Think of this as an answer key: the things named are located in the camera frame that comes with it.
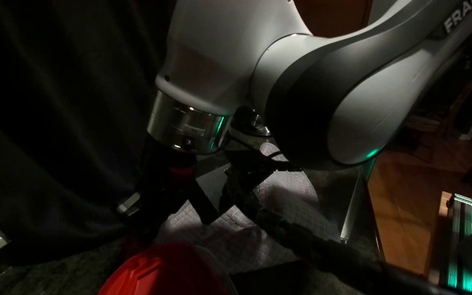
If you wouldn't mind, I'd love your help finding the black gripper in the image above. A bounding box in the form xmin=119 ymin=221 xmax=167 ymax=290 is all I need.
xmin=134 ymin=136 xmax=221 ymax=244

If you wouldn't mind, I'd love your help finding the red plastic lid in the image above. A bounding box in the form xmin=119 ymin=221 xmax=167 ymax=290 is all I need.
xmin=96 ymin=237 xmax=234 ymax=295

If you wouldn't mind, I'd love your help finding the grey quilted cloth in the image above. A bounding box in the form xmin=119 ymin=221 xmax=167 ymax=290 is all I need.
xmin=155 ymin=162 xmax=336 ymax=275

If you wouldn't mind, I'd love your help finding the black curtain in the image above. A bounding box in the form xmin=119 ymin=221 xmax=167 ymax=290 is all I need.
xmin=0 ymin=0 xmax=177 ymax=267

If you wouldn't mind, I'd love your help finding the black braided cable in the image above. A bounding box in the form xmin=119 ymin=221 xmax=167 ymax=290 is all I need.
xmin=218 ymin=146 xmax=439 ymax=295

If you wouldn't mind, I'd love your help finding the aluminium profile frame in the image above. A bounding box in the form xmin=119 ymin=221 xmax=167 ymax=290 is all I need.
xmin=426 ymin=190 xmax=472 ymax=295

